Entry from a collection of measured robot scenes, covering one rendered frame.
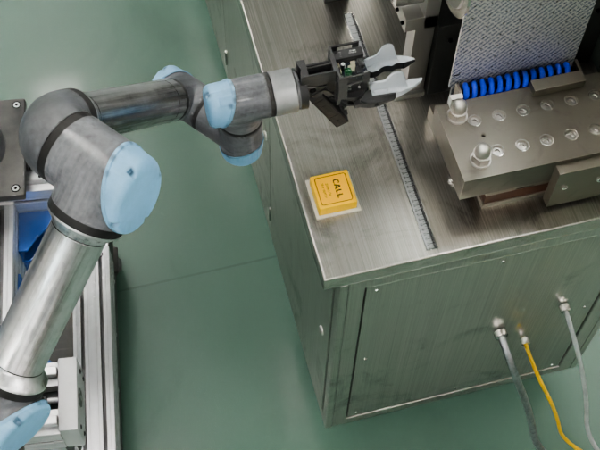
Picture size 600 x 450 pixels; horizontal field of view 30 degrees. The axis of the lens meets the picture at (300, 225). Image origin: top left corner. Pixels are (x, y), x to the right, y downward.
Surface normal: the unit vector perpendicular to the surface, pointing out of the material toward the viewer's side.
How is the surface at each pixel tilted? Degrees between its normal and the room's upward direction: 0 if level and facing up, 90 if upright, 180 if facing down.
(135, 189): 85
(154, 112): 75
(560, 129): 0
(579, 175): 90
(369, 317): 90
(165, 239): 0
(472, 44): 90
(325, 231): 0
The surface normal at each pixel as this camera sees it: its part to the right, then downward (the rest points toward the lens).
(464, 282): 0.25, 0.85
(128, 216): 0.85, 0.42
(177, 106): 0.89, 0.22
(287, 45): 0.01, -0.48
